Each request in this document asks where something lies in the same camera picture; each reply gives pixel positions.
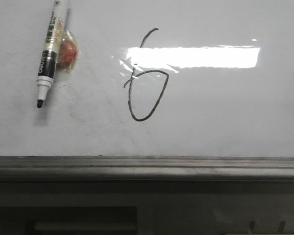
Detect white black whiteboard marker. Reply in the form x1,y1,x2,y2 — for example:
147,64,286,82
37,0,69,108

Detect grey aluminium whiteboard tray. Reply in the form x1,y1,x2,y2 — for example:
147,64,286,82
0,156,294,181

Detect red magnet taped to marker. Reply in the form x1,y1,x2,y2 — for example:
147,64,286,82
56,30,79,72

